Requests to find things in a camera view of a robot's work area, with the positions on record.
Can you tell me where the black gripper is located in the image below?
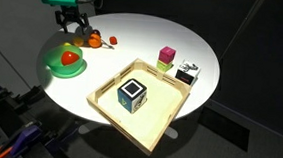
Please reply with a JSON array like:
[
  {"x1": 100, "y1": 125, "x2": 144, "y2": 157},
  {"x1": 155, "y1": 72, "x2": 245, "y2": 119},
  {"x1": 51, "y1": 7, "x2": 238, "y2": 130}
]
[{"x1": 53, "y1": 4, "x2": 95, "y2": 35}]

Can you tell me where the yellow apple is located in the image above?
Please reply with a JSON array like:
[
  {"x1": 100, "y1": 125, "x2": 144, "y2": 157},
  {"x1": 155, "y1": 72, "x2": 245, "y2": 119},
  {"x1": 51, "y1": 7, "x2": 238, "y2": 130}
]
[{"x1": 72, "y1": 36, "x2": 85, "y2": 48}]

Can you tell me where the big red tomato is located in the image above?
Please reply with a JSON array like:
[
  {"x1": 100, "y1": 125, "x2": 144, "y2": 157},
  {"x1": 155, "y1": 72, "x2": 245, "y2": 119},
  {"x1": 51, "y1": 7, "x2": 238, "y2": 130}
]
[{"x1": 60, "y1": 49, "x2": 81, "y2": 68}]

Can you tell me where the blue cube black white square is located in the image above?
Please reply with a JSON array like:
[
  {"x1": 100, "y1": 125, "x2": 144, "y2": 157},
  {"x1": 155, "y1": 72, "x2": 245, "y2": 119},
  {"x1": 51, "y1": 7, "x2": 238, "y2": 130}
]
[{"x1": 115, "y1": 76, "x2": 150, "y2": 115}]

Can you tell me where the small red tomato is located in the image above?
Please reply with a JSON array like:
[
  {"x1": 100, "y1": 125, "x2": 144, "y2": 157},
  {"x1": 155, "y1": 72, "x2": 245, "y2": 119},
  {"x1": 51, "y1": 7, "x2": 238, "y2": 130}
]
[{"x1": 108, "y1": 36, "x2": 118, "y2": 46}]

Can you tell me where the green plastic bowl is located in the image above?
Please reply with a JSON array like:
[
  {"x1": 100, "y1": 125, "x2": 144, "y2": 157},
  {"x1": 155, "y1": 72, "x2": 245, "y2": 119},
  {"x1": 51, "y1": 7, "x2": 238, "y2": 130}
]
[{"x1": 40, "y1": 42, "x2": 89, "y2": 81}]

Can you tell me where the dark purple plum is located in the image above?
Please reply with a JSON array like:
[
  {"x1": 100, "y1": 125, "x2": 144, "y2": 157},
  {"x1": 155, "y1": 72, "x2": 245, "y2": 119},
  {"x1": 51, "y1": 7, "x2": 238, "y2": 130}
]
[{"x1": 91, "y1": 28, "x2": 102, "y2": 37}]

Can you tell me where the orange fruit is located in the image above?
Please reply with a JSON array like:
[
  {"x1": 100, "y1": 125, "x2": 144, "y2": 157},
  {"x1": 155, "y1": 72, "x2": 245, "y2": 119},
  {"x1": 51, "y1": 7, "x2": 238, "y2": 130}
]
[{"x1": 86, "y1": 32, "x2": 104, "y2": 50}]

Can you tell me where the pink cube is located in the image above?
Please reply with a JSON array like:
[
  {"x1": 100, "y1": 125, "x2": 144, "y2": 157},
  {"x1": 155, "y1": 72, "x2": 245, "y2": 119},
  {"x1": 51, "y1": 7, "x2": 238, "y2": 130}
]
[{"x1": 158, "y1": 45, "x2": 178, "y2": 65}]

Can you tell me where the lime green cube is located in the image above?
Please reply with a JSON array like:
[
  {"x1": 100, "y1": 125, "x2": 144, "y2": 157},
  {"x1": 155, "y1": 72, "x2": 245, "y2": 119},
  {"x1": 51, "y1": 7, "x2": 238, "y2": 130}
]
[{"x1": 155, "y1": 59, "x2": 174, "y2": 73}]

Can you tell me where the black white patterned cube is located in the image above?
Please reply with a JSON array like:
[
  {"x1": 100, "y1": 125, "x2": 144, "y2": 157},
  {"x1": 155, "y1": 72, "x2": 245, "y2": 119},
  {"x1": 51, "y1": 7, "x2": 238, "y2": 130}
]
[{"x1": 174, "y1": 58, "x2": 203, "y2": 88}]

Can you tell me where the wooden tray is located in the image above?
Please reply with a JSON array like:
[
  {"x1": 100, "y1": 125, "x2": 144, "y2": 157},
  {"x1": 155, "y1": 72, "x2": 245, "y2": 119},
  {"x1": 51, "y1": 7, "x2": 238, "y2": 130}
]
[{"x1": 82, "y1": 53, "x2": 195, "y2": 158}]

